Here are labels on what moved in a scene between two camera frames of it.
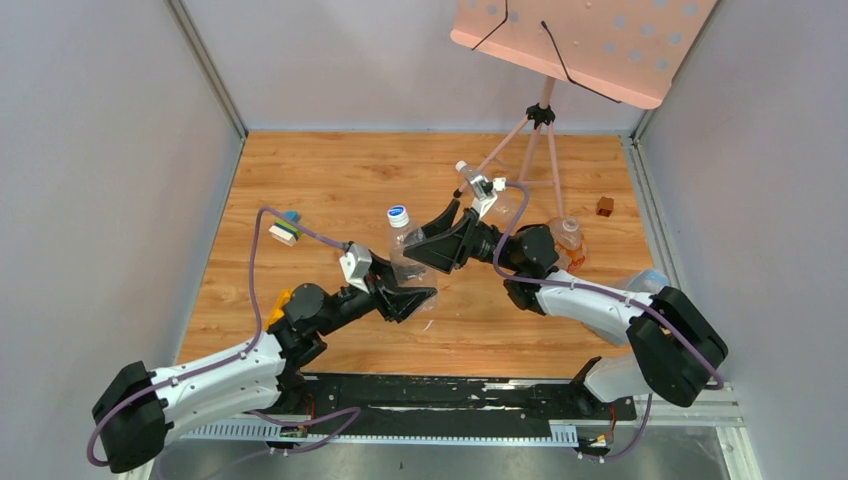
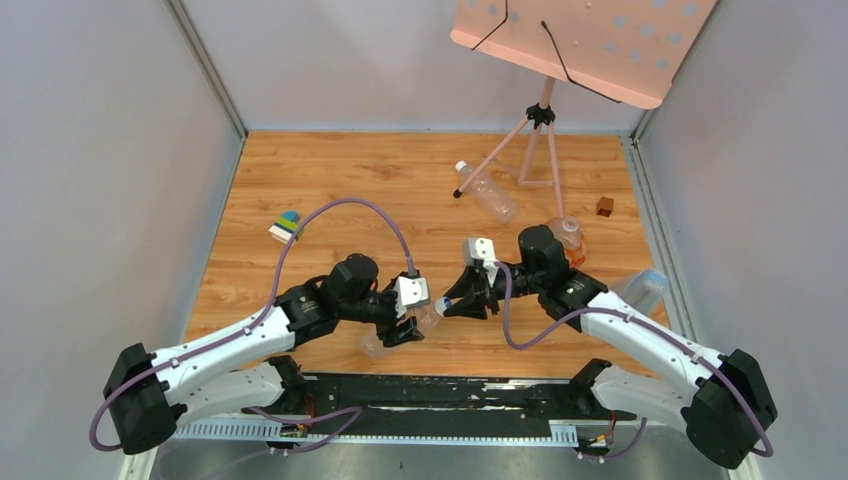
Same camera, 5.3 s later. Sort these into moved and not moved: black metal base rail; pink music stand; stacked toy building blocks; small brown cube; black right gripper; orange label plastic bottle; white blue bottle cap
Moved: black right gripper; white blue bottle cap
Not moved: orange label plastic bottle; small brown cube; pink music stand; black metal base rail; stacked toy building blocks
